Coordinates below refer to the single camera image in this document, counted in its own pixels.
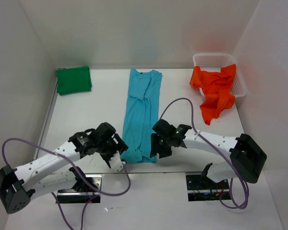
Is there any orange t shirt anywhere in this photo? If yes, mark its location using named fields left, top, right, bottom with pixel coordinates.
left=190, top=67, right=235, bottom=125

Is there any light blue t shirt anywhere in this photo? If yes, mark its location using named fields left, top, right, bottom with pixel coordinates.
left=121, top=68, right=162, bottom=164

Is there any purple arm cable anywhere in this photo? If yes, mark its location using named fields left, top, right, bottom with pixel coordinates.
left=159, top=97, right=250, bottom=209
left=2, top=138, right=132, bottom=230

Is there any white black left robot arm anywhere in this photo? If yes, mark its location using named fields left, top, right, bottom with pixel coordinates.
left=0, top=122, right=128, bottom=214

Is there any white plastic basket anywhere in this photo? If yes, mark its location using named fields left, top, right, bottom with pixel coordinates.
left=192, top=53, right=247, bottom=99

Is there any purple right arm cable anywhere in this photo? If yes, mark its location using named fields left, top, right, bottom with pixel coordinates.
left=159, top=97, right=250, bottom=209

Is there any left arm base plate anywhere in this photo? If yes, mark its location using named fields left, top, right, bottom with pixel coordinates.
left=56, top=173, right=102, bottom=204

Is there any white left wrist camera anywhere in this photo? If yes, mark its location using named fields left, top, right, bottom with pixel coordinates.
left=110, top=156, right=126, bottom=173

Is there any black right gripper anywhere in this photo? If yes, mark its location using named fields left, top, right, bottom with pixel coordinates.
left=149, top=132, right=172, bottom=158

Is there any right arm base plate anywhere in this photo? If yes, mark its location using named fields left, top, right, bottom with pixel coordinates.
left=186, top=173, right=231, bottom=201

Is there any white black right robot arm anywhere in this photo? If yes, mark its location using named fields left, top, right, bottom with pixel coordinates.
left=150, top=119, right=267, bottom=188

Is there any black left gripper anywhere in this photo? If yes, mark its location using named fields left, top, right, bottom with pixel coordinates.
left=96, top=133, right=128, bottom=165

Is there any green t shirt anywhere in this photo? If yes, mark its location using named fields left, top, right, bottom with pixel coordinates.
left=56, top=66, right=92, bottom=96

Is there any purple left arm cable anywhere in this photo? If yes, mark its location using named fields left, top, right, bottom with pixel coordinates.
left=2, top=138, right=132, bottom=230

